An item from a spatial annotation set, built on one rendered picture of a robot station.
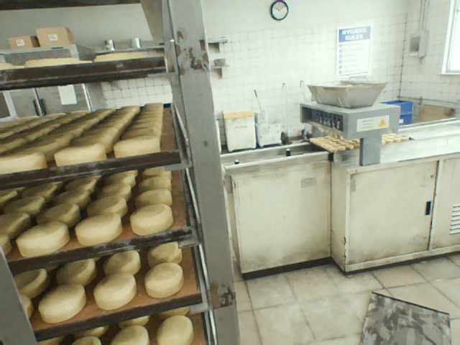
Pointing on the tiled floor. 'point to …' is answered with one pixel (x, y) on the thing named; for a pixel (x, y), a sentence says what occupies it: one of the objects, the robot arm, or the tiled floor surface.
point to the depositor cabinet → (395, 209)
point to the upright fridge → (41, 100)
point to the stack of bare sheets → (404, 323)
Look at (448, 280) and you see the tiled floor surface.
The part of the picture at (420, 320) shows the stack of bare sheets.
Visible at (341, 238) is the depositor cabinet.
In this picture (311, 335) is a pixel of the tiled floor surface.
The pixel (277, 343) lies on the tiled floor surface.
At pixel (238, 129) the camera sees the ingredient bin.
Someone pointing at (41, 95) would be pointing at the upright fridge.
